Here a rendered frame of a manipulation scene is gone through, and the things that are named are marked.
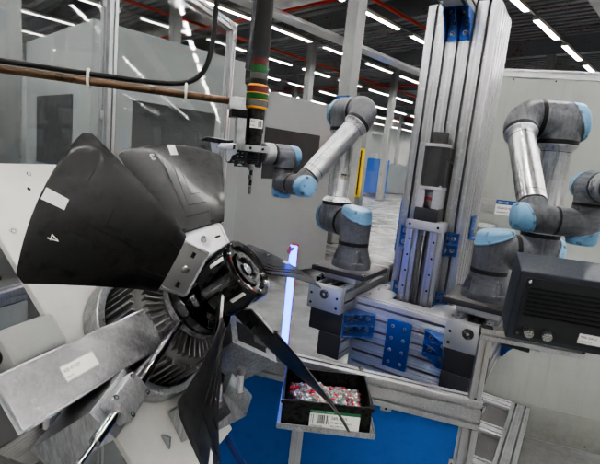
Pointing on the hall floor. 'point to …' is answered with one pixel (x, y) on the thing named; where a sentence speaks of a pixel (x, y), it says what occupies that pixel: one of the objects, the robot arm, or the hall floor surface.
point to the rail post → (467, 446)
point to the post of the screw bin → (295, 446)
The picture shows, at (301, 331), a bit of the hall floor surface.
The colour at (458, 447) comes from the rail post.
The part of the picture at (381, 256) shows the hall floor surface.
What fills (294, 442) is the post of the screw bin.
